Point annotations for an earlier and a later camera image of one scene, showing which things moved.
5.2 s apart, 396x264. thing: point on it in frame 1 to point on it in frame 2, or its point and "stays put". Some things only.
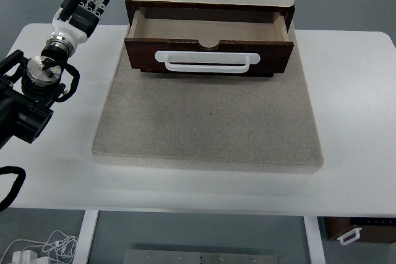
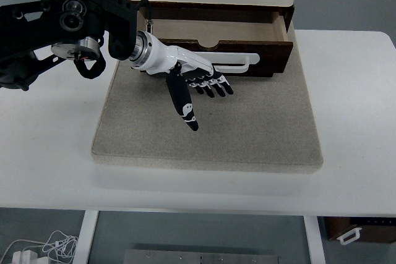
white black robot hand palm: (79, 23) to (154, 56)
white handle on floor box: (356, 231) stays put
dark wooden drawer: (153, 31) stays put
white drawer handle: (206, 62) stays put
